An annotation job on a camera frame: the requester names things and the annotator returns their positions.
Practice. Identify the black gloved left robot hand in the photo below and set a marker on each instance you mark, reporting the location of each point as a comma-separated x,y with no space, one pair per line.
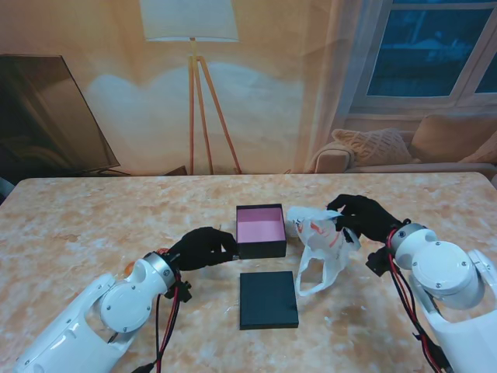
202,250

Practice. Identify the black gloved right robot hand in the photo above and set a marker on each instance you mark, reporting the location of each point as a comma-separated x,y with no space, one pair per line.
369,217

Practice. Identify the white plastic bag orange print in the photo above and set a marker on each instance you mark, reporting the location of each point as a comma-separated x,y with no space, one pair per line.
322,237

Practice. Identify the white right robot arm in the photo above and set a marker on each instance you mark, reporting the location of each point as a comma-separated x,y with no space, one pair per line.
442,276

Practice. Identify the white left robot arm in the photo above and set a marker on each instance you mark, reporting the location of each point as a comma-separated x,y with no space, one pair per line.
120,307

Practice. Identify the black gift box pink inside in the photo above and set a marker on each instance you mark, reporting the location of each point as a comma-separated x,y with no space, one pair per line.
258,249

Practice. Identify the black flat box lid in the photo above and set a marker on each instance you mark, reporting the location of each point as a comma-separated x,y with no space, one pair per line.
268,301

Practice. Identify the knitted beige cushion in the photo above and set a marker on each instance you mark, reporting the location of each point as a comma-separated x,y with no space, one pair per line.
372,147

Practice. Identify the beige sofa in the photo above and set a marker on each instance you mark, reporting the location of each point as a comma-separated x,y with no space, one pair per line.
446,136

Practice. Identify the white framed window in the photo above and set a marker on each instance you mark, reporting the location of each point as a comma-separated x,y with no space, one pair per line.
419,50

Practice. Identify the dark flat television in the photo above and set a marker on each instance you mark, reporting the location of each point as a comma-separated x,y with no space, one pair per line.
39,116

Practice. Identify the tripod floor lamp white shade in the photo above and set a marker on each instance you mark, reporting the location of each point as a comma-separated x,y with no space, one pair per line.
190,19

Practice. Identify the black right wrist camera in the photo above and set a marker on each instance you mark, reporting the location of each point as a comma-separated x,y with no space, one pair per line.
378,262

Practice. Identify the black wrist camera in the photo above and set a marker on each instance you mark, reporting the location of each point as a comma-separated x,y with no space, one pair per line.
182,292
378,262

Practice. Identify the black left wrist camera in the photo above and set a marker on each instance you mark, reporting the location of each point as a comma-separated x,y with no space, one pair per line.
182,292

